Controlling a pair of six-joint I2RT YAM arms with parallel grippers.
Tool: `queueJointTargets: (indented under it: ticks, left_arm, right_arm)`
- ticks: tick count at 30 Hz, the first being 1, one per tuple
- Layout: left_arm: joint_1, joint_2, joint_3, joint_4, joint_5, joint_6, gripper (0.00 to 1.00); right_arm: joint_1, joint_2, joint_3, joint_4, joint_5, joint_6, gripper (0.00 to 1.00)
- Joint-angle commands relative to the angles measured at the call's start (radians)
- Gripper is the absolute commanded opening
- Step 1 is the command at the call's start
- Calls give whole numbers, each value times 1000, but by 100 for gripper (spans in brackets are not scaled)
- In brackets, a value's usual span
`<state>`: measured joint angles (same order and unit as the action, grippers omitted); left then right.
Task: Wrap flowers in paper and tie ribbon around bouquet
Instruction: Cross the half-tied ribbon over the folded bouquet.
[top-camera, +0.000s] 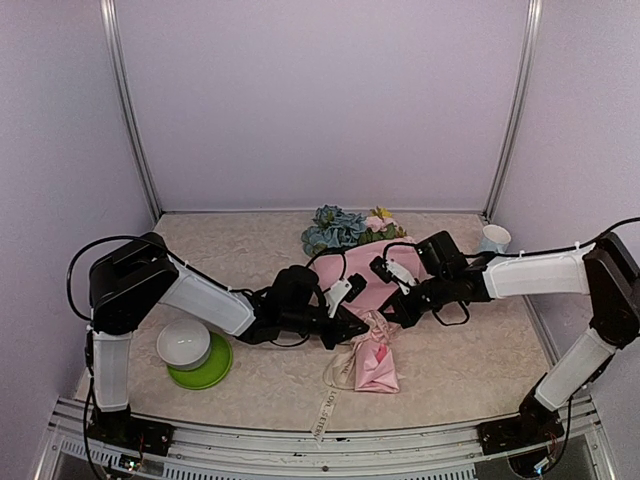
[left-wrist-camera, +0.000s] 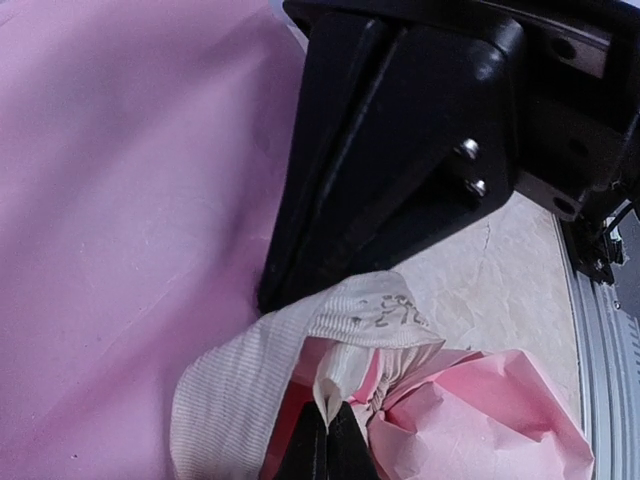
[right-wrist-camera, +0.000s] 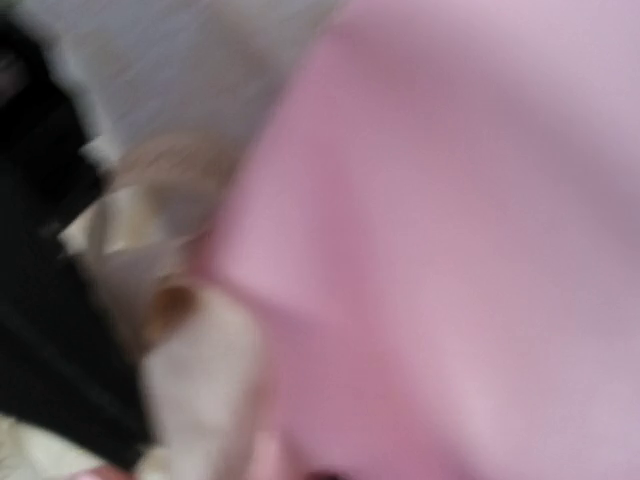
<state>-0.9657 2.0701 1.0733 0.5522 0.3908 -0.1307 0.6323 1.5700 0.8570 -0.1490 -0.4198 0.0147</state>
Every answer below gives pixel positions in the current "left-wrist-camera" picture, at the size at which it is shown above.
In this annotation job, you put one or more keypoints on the pink wrapping paper sheet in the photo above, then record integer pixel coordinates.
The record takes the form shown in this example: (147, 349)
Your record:
(143, 154)

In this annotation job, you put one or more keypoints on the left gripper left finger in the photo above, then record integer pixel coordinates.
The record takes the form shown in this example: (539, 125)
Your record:
(298, 446)

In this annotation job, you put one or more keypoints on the front aluminium rail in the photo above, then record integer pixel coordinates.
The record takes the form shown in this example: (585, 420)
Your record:
(607, 341)

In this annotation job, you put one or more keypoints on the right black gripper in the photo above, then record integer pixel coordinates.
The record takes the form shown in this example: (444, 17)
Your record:
(488, 98)

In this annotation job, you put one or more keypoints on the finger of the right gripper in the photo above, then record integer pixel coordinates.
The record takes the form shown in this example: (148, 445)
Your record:
(339, 214)

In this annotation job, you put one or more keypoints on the beige printed ribbon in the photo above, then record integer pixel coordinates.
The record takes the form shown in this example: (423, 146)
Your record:
(226, 403)

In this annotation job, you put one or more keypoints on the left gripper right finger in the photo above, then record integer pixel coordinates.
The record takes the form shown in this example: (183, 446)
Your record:
(348, 456)

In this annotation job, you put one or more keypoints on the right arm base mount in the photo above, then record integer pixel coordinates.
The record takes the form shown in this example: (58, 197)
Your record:
(595, 248)

